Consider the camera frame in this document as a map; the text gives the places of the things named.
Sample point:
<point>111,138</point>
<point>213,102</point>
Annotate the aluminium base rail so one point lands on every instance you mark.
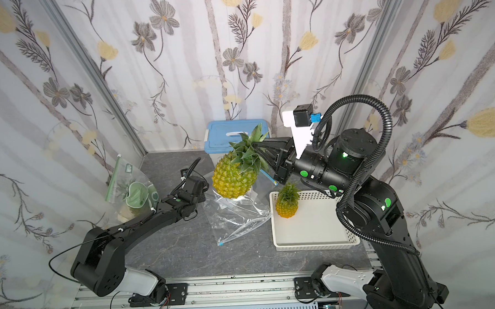
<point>257,291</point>

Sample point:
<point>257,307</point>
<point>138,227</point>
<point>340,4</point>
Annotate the white perforated plastic tray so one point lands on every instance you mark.
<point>313,227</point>

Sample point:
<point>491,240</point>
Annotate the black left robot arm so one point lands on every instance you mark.
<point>100,262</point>

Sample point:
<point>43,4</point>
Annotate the yellow toy pineapple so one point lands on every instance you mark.
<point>287,202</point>
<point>238,170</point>

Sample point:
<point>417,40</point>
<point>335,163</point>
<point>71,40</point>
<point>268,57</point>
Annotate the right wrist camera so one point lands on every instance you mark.
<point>301,121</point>

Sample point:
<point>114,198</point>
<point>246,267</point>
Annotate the blue-zip clear plastic bag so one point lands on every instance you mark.
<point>264,182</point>

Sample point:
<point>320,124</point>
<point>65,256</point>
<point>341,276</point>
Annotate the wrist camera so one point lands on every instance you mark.
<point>184,173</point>
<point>301,121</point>

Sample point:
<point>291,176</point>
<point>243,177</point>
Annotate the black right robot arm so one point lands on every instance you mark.
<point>342,168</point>

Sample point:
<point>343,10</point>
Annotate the blue-lidded white storage box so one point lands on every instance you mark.
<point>219,135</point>

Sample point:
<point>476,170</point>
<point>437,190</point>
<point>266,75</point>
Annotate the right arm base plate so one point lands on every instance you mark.
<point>305,292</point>

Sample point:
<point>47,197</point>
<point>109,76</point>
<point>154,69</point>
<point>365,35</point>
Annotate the green-zip bag with pineapple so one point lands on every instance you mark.
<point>130,192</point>

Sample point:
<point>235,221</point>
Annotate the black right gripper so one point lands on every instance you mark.
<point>284,163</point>

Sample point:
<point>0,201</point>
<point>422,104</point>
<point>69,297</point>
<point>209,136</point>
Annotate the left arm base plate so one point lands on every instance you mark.
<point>171,294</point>

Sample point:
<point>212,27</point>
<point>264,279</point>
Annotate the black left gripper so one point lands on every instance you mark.
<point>196,186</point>

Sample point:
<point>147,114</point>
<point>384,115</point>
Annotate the white-zip bag with pineapple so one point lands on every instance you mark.
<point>231,219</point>

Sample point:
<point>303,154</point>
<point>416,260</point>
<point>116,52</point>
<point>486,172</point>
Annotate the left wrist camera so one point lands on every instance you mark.
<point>184,173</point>

